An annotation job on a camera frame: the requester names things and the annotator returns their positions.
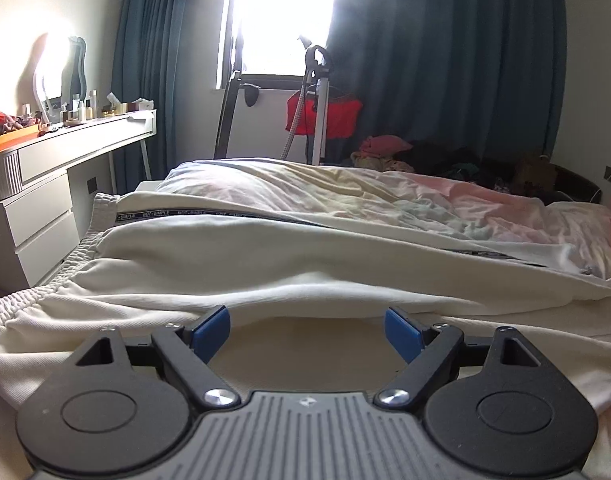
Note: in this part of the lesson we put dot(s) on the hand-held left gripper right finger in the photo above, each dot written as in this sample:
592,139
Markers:
399,330

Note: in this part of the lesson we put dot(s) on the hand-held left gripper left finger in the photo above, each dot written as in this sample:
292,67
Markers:
211,330

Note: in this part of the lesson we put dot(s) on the cream white pants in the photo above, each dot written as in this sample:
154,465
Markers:
285,265

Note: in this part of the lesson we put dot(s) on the pile of dark clothes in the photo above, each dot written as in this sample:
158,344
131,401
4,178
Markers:
450,162

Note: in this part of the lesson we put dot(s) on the pastel duvet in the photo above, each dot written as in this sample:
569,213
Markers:
335,185

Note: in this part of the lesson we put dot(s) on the pink cloth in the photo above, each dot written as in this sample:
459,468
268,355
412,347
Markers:
385,144

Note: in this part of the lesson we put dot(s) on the white dressing table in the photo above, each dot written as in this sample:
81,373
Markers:
40,220

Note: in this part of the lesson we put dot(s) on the brown bag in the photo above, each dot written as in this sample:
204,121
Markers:
535,175

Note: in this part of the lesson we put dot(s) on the black folding stand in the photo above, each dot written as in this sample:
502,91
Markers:
230,110

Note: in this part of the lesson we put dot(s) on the red bag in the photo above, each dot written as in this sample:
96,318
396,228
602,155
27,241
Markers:
341,115

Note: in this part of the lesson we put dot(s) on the dark headboard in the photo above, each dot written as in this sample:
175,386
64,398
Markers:
575,185

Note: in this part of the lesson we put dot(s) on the white tissue box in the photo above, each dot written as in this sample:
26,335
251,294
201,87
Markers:
141,105

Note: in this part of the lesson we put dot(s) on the group of cosmetic bottles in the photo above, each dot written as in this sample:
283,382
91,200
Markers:
80,110

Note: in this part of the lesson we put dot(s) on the orange tray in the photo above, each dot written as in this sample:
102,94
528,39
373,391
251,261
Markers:
10,142

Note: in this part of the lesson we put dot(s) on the narrow blue curtain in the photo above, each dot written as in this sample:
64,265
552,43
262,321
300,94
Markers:
150,60

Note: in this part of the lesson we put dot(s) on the wide blue curtain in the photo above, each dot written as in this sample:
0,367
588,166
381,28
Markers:
460,60

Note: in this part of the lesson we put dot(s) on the wavy vanity mirror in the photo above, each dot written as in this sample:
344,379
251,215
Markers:
75,75

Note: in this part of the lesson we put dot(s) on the window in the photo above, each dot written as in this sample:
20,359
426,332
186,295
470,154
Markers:
280,20

